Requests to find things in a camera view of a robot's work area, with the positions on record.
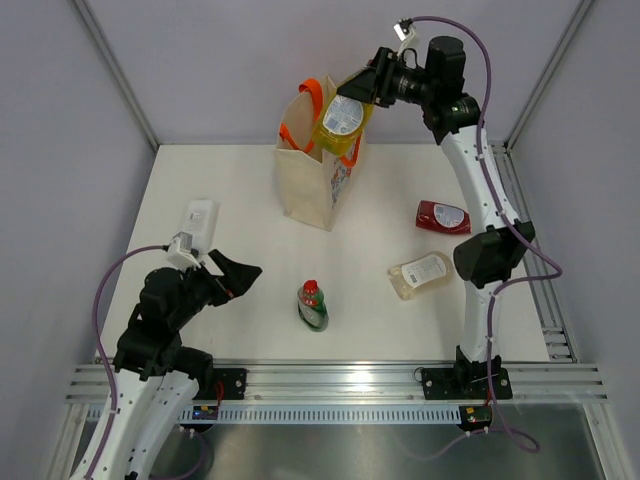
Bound right aluminium corner post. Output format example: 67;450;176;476
503;0;597;151

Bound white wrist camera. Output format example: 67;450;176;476
166;231;205;271
394;19;419;53

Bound beige canvas bag orange handles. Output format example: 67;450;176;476
274;75;366;231

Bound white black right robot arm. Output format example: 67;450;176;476
338;36;535;401

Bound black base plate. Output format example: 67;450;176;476
212;367;247;400
420;367;513;401

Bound yellow dish soap bottle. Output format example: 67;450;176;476
311;94;374;156

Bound white slotted cable duct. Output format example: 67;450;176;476
177;404;462;425

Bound right side aluminium rail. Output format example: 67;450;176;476
490;143;581;364

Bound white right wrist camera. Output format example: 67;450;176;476
394;19;419;53

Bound green dish soap bottle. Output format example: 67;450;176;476
297;280;329;332

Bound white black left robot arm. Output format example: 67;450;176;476
72;249;263;479

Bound aluminium corner post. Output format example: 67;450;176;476
503;0;597;151
68;0;161;153

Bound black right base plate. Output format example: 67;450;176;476
420;367;513;401

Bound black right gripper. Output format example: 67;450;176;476
336;48;435;110

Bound aluminium mounting rail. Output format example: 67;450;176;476
64;360;609;406

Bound red dish soap bottle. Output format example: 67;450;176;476
415;200;471;235

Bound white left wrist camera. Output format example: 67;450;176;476
166;231;205;271

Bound clear soap bottle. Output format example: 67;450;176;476
180;198;220;254
387;251;454;300

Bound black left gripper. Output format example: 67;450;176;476
169;249;261;330

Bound left aluminium corner post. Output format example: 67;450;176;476
68;0;161;153

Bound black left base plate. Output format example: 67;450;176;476
212;367;247;400

